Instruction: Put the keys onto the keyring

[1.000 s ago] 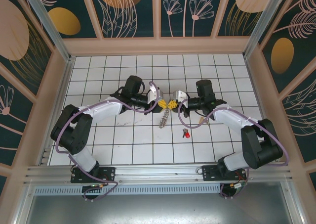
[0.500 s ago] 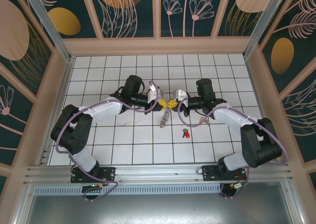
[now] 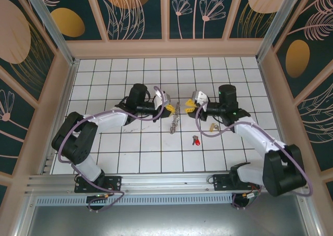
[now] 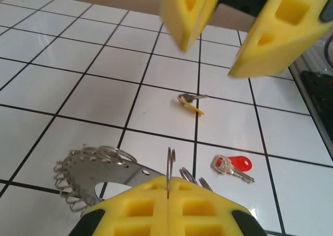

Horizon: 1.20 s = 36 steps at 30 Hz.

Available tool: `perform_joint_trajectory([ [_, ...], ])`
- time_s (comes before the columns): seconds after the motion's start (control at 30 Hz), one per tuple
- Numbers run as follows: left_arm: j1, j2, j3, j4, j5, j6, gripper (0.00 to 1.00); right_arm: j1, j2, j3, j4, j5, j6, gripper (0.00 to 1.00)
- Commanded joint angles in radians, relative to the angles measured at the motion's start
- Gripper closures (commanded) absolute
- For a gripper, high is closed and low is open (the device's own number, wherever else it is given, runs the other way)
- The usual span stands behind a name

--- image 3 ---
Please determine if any round wire keyring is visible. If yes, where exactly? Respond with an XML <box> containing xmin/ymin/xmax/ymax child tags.
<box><xmin>169</xmin><ymin>101</ymin><xmax>182</xmax><ymax>134</ymax></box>

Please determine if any grey metal sheet panel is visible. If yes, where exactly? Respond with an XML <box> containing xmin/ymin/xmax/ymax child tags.
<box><xmin>15</xmin><ymin>191</ymin><xmax>321</xmax><ymax>236</ymax></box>

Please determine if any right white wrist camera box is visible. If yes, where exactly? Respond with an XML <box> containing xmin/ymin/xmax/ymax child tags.
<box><xmin>191</xmin><ymin>90</ymin><xmax>209</xmax><ymax>108</ymax></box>

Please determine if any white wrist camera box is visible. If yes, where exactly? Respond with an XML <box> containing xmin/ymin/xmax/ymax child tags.
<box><xmin>153</xmin><ymin>91</ymin><xmax>171</xmax><ymax>110</ymax></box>
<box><xmin>191</xmin><ymin>90</ymin><xmax>209</xmax><ymax>108</ymax></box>

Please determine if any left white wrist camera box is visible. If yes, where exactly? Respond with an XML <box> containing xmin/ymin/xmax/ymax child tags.
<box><xmin>153</xmin><ymin>91</ymin><xmax>171</xmax><ymax>110</ymax></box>

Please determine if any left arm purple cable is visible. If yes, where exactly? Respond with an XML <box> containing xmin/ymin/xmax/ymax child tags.
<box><xmin>57</xmin><ymin>85</ymin><xmax>127</xmax><ymax>213</ymax></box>

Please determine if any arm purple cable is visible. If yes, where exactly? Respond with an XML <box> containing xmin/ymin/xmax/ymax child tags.
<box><xmin>57</xmin><ymin>85</ymin><xmax>127</xmax><ymax>213</ymax></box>
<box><xmin>195</xmin><ymin>102</ymin><xmax>313</xmax><ymax>210</ymax></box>

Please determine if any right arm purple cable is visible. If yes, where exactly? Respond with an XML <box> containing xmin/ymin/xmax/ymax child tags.
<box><xmin>195</xmin><ymin>102</ymin><xmax>313</xmax><ymax>210</ymax></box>

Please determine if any aluminium table edge rail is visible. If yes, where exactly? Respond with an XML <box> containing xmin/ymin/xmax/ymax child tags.
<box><xmin>257</xmin><ymin>60</ymin><xmax>294</xmax><ymax>170</ymax></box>
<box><xmin>39</xmin><ymin>59</ymin><xmax>80</xmax><ymax>175</ymax></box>

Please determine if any aluminium mounting rail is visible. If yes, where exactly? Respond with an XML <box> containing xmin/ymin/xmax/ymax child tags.
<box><xmin>24</xmin><ymin>170</ymin><xmax>309</xmax><ymax>195</ymax></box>

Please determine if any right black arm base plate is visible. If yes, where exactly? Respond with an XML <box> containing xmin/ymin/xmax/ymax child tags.
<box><xmin>212</xmin><ymin>173</ymin><xmax>261</xmax><ymax>192</ymax></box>

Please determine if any slotted grey cable duct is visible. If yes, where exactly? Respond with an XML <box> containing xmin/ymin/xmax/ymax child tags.
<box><xmin>34</xmin><ymin>194</ymin><xmax>236</xmax><ymax>207</ymax></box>

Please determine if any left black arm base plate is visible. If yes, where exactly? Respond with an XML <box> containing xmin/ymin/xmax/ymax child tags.
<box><xmin>74</xmin><ymin>175</ymin><xmax>123</xmax><ymax>194</ymax></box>

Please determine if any aluminium frame post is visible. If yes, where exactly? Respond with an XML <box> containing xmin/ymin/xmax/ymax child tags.
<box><xmin>20</xmin><ymin>0</ymin><xmax>80</xmax><ymax>67</ymax></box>
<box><xmin>256</xmin><ymin>0</ymin><xmax>305</xmax><ymax>64</ymax></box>

